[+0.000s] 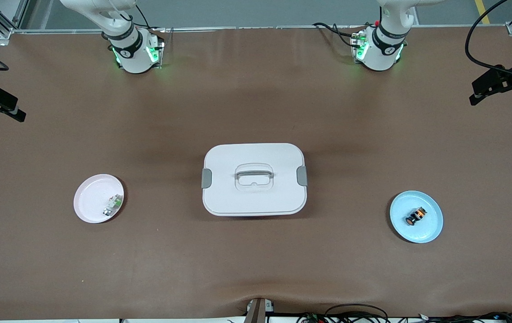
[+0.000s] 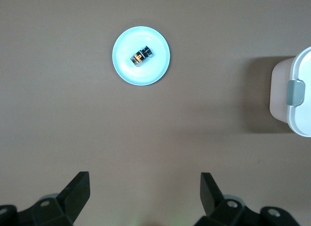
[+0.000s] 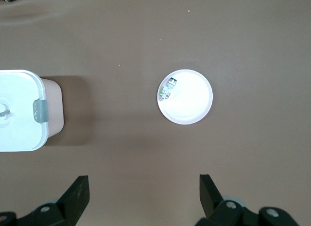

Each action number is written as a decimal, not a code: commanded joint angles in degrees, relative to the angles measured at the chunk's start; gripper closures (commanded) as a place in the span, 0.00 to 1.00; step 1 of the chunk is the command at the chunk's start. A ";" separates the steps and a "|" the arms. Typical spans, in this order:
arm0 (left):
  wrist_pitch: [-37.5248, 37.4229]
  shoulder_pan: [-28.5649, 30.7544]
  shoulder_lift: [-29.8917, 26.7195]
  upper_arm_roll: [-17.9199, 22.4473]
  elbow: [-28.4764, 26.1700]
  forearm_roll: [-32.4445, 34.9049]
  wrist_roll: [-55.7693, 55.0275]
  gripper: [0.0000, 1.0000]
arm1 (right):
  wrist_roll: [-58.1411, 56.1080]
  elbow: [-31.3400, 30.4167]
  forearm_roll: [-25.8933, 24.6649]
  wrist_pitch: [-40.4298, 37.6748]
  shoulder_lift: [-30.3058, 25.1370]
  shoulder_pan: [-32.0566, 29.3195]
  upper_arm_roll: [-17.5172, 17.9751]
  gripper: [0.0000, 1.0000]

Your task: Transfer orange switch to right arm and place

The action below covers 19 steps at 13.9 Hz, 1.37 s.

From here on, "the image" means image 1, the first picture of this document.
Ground tangle of black cables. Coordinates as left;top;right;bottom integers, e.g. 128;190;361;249
298;311;512;323

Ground camera mount post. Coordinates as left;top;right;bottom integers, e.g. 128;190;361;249
243;297;275;323

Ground light blue round plate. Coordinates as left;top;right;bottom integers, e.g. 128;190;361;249
389;190;444;244

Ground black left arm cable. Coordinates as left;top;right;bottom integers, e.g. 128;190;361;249
464;0;512;83

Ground black looped cable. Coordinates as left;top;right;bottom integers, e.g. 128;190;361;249
325;304;389;323

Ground green and white switch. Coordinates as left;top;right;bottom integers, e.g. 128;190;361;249
102;194;123;217

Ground black right base cable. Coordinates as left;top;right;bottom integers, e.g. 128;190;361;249
132;0;166;33

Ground white lidded storage box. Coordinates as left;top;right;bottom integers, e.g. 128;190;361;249
201;143;308;217

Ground black left base cables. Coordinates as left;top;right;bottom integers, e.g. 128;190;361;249
312;22;365;48

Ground orange and black push-button switch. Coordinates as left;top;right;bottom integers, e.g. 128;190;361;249
405;206;428;226

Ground pink round plate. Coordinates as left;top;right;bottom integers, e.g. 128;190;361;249
73;174;125;224

